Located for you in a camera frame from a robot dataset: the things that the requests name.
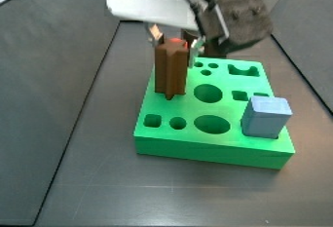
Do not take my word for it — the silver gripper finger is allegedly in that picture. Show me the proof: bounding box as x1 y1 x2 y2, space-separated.
188 37 205 67
145 23 164 47

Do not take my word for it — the brown star prism block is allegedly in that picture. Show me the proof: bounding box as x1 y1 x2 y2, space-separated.
154 38 188 100

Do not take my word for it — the green shape sorter board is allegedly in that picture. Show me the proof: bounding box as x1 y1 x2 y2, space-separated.
133 57 295 170

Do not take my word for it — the blue square block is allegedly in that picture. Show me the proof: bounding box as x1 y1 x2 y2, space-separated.
240 95 292 139

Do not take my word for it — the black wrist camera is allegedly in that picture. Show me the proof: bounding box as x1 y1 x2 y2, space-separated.
199 0 272 57

